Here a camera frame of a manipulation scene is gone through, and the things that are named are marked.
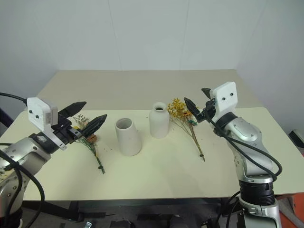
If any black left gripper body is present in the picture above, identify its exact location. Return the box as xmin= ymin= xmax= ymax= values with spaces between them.
xmin=51 ymin=114 xmax=83 ymax=146

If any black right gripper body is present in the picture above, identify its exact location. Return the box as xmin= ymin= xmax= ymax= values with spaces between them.
xmin=198 ymin=99 xmax=217 ymax=124

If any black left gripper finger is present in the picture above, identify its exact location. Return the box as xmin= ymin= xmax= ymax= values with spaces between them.
xmin=81 ymin=114 xmax=108 ymax=139
xmin=59 ymin=101 xmax=87 ymax=118

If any white bottle-shaped vase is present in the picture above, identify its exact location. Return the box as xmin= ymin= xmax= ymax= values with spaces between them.
xmin=149 ymin=102 xmax=170 ymax=139

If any white tapered open vase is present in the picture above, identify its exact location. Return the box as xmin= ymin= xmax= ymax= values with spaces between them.
xmin=114 ymin=117 xmax=143 ymax=157

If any pink orange dried flower bunch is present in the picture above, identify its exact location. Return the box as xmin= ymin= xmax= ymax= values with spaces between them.
xmin=72 ymin=114 xmax=105 ymax=175

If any yellow dried flower bunch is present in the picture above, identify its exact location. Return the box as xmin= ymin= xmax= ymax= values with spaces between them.
xmin=167 ymin=97 xmax=206 ymax=162

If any dark rounded shape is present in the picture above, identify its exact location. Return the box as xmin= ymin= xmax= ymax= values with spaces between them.
xmin=113 ymin=219 xmax=134 ymax=228
xmin=169 ymin=215 xmax=189 ymax=228

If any orange object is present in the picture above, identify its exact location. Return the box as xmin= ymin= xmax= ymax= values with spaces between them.
xmin=293 ymin=193 xmax=304 ymax=228

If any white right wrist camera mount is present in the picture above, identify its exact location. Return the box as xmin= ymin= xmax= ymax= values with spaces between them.
xmin=210 ymin=81 xmax=238 ymax=124

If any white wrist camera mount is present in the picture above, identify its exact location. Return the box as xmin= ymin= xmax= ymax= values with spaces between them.
xmin=210 ymin=81 xmax=238 ymax=124
xmin=27 ymin=97 xmax=68 ymax=152

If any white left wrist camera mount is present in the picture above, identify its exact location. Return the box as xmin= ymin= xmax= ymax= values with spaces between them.
xmin=27 ymin=97 xmax=68 ymax=152

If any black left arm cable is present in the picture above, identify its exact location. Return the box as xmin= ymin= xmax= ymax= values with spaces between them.
xmin=0 ymin=92 xmax=46 ymax=228

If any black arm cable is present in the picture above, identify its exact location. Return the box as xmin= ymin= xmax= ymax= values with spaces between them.
xmin=0 ymin=92 xmax=46 ymax=228
xmin=205 ymin=111 xmax=284 ymax=181

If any black table frame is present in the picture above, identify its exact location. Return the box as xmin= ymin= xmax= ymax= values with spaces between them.
xmin=22 ymin=196 xmax=239 ymax=228

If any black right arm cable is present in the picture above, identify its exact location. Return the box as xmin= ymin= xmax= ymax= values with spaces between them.
xmin=205 ymin=111 xmax=284 ymax=181

